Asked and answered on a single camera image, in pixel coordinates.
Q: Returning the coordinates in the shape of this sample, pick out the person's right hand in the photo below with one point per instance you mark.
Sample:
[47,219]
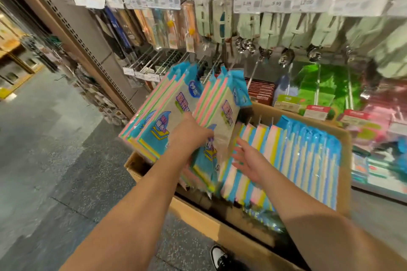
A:
[254,165]

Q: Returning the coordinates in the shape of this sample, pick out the person's left hand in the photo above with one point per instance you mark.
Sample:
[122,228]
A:
[191,135]

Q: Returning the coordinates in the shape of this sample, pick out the colourful sponge packets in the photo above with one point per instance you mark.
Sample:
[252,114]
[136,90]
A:
[159,115]

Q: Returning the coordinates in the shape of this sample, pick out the brown cardboard box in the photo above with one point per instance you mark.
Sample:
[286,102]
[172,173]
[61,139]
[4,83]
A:
[191,217]

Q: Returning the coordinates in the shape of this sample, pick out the person's right forearm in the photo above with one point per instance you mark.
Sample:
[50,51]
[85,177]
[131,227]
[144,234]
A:
[324,229]

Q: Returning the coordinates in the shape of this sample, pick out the person's black shoe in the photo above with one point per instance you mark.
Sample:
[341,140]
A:
[221,258]

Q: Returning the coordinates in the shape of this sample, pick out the background shelf with yellow ledges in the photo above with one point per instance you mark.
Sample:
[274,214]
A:
[9,45]

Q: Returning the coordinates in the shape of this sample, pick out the hanging green packets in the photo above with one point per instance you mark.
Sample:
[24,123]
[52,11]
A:
[318,86]

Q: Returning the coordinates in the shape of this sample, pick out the row of hanging dark utensils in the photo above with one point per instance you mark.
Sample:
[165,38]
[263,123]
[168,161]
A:
[82,83]

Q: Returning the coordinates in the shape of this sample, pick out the pink goods pile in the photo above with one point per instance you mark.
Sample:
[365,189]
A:
[375,128]

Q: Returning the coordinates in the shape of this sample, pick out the row of white price tags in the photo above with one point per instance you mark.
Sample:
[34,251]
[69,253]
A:
[280,4]

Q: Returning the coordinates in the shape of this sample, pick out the grey chopstick display rack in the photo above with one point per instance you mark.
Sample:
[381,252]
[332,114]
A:
[76,20]

